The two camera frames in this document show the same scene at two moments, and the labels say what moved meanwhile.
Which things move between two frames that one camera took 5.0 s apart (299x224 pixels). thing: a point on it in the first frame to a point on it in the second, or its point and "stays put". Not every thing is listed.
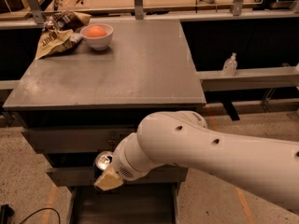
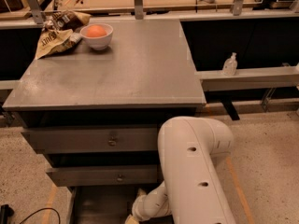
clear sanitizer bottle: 230,66 stays put
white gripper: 121,164 to 139,206
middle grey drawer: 89,175 stays put
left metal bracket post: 35,5 stays put
